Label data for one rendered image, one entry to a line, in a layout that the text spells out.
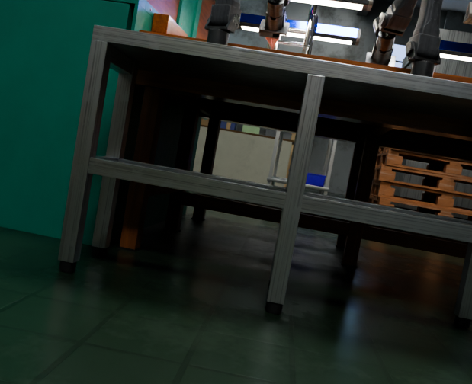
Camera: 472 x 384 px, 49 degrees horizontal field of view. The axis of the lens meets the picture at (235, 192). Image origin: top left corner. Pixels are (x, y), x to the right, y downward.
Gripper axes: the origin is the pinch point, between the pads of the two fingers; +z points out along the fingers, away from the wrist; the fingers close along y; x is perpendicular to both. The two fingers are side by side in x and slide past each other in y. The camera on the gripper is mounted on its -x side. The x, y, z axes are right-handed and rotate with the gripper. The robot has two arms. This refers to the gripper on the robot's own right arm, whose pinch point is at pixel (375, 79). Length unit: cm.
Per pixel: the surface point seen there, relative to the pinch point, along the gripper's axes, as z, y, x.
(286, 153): 420, 69, -342
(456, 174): 204, -94, -152
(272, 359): -22, 16, 120
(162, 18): -16, 80, 3
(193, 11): 13, 86, -48
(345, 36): 26, 14, -62
